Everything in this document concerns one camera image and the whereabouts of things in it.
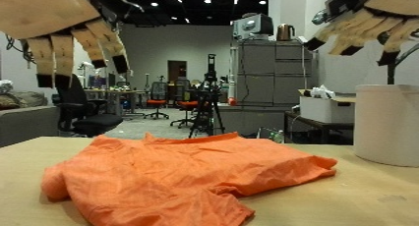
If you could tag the orange shirt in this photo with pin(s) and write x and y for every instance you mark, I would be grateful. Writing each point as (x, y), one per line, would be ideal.
(183, 173)

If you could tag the white cardboard box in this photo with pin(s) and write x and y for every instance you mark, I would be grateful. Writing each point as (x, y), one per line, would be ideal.
(325, 109)

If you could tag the grey sofa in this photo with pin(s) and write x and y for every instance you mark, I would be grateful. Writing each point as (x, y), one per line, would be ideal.
(26, 124)

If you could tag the green potted plant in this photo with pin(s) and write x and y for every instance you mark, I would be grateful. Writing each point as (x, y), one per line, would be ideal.
(392, 73)

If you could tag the dark side table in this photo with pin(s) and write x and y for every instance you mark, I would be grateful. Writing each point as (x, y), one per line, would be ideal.
(318, 124)

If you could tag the white round plant pot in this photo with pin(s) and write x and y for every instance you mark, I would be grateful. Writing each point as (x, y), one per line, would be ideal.
(389, 124)

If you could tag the brown door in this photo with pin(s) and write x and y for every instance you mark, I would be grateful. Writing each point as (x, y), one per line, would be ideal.
(177, 70)

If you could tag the silver foil bundle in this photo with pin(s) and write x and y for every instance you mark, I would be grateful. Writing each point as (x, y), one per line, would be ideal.
(6, 86)

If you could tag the office desk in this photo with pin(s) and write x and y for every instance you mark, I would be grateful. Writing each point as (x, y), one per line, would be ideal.
(115, 93)

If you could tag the orange seat office chair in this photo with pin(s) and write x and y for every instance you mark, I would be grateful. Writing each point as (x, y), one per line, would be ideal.
(157, 101)
(187, 104)

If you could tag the grey low cabinet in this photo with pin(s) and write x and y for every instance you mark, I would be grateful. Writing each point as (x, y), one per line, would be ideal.
(253, 119)

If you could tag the black camera tripod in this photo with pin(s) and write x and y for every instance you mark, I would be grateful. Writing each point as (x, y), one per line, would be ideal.
(210, 98)

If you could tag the red ball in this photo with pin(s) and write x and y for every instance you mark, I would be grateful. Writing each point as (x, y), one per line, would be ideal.
(233, 101)

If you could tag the green plastic bottle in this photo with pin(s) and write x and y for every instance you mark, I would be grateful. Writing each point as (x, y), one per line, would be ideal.
(278, 137)

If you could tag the brown sofa cushion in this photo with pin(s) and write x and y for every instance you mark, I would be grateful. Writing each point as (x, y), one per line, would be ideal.
(25, 100)

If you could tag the black office chair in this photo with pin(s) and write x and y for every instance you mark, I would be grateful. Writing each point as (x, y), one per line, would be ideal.
(91, 121)

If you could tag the copper kettle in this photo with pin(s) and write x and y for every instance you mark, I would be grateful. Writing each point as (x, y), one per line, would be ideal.
(285, 32)

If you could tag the grey box appliance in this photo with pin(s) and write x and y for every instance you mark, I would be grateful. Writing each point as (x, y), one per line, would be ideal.
(253, 25)

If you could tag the white power strip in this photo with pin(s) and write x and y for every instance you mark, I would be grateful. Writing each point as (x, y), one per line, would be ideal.
(304, 40)

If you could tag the white plastic bag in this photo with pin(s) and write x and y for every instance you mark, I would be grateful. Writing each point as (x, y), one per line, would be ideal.
(322, 92)

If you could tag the grey filing cabinet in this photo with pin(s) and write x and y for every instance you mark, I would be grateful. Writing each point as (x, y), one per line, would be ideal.
(275, 75)

